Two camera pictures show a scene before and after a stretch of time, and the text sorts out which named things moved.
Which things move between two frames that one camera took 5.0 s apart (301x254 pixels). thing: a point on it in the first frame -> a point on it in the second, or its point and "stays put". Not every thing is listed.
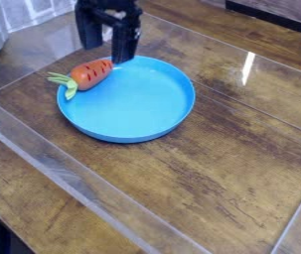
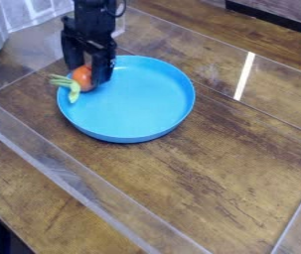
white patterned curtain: x=3 y=16 stays put
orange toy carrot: x=82 y=76 stays put
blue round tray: x=143 y=100 stays put
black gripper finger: x=89 y=26 -> x=74 y=49
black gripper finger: x=125 y=38 -> x=102 y=62
